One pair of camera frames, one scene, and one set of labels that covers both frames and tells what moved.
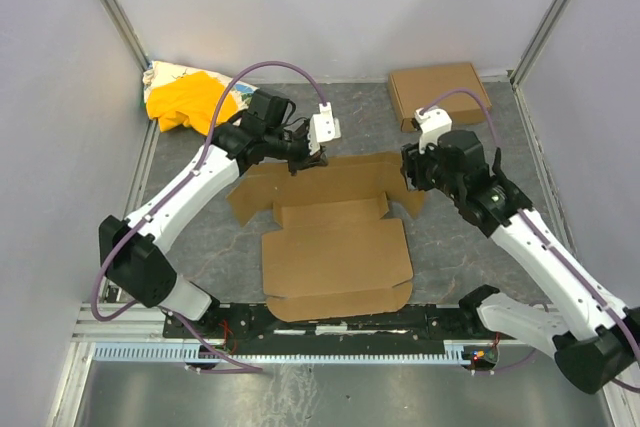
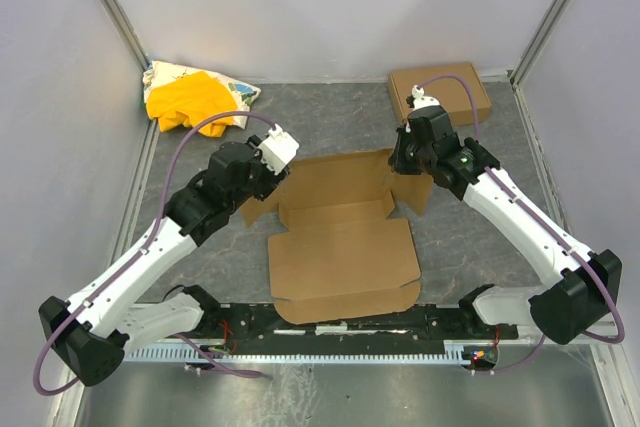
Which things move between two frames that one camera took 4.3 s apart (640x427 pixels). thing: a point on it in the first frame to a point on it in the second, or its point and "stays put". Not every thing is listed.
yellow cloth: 194,100 stays put
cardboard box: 344,247 stays put
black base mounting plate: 421,322 stays put
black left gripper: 304,148 to 270,179
